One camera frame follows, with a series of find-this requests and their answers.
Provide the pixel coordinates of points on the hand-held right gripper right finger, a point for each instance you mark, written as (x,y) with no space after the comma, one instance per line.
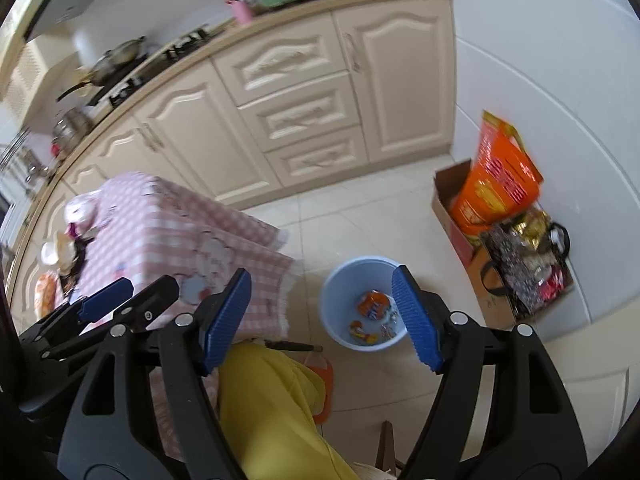
(415,320)

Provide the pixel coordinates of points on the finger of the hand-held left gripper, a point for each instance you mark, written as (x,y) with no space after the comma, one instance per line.
(105,298)
(150,296)

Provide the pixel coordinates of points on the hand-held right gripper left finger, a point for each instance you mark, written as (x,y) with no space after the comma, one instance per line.
(227,320)

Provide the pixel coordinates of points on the silver foil wrapper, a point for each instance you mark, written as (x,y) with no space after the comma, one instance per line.
(387,331)

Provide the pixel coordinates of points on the yellow snack wrapper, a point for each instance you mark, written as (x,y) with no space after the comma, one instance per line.
(372,339)

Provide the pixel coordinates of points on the light blue plastic bin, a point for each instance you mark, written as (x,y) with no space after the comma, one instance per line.
(345,310)

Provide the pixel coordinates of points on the white plastic bag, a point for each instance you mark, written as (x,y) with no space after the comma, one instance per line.
(80,210)

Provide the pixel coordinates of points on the black rod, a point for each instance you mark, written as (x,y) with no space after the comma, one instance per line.
(290,345)

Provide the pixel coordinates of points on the pink checked printed tablecloth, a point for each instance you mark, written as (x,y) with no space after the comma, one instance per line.
(165,230)

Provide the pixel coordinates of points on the person's yellow trouser leg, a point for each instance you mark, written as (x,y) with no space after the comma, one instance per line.
(270,410)

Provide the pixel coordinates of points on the orange plastic stool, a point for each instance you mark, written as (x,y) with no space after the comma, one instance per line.
(322,385)

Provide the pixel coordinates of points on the dark glittery gift bag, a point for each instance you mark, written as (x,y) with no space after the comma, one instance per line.
(520,265)

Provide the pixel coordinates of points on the brown cardboard box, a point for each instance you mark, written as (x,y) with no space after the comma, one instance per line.
(450,195)

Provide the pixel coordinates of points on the wooden chair leg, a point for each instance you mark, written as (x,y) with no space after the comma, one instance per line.
(387,450)

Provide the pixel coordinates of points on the small red box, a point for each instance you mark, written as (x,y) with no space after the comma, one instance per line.
(56,150)

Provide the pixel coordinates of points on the orange printed bag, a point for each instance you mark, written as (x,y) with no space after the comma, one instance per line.
(500,180)

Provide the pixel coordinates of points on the steel stockpot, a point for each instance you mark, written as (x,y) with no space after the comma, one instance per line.
(72,126)

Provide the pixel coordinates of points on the cream cabinet drawer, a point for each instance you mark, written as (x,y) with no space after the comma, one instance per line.
(280,60)
(300,112)
(317,157)

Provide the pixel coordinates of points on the cream base cabinet run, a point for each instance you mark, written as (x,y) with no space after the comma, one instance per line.
(400,85)

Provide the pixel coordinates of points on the steel wok with lid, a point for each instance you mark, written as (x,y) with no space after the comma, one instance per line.
(115,60)

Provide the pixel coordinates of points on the black gas hob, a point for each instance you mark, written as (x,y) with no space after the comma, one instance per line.
(165,57)

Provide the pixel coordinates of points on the pink utensil holder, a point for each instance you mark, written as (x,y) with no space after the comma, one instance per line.
(243,11)

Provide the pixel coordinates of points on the black range hood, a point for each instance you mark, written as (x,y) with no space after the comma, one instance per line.
(55,0)

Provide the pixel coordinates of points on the wall utensil rack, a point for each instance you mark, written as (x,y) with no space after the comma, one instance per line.
(25,160)

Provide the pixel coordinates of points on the cream lattice wall cabinet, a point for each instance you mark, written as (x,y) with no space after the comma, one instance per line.
(25,75)

